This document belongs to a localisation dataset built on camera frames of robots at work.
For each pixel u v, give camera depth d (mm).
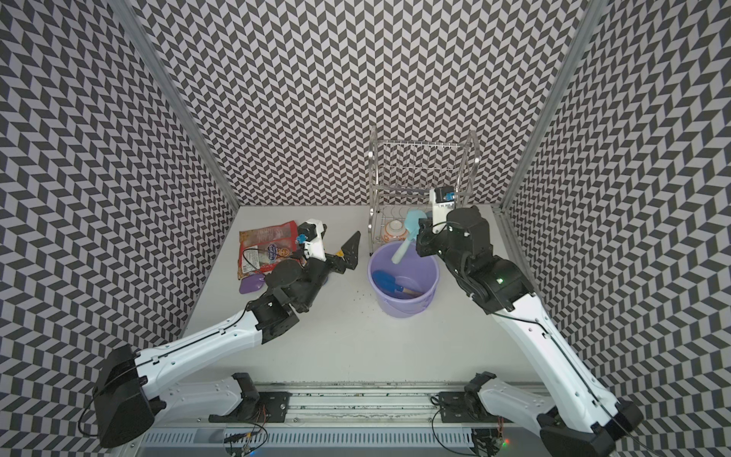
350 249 617
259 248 1018
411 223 687
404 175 1114
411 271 999
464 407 657
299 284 496
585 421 357
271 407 727
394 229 996
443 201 525
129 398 380
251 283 960
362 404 754
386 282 892
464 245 432
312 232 559
